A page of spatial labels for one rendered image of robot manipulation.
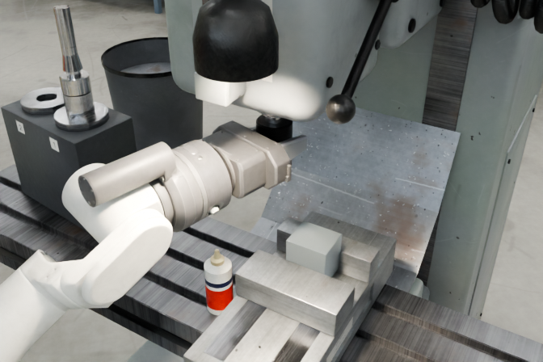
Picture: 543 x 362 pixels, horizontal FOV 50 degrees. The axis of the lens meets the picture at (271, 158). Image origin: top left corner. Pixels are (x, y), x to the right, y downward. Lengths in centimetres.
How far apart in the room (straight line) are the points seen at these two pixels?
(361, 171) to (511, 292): 147
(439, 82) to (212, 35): 63
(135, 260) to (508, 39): 66
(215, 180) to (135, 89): 201
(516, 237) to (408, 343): 194
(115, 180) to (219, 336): 28
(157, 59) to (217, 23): 258
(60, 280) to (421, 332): 52
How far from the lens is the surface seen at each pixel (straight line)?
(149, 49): 302
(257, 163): 68
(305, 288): 77
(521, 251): 270
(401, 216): 108
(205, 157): 65
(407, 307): 93
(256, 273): 79
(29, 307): 62
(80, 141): 98
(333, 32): 59
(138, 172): 60
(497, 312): 239
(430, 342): 89
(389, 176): 109
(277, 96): 61
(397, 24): 74
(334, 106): 57
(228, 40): 46
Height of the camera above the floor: 160
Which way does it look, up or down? 31 degrees down
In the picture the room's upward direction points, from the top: straight up
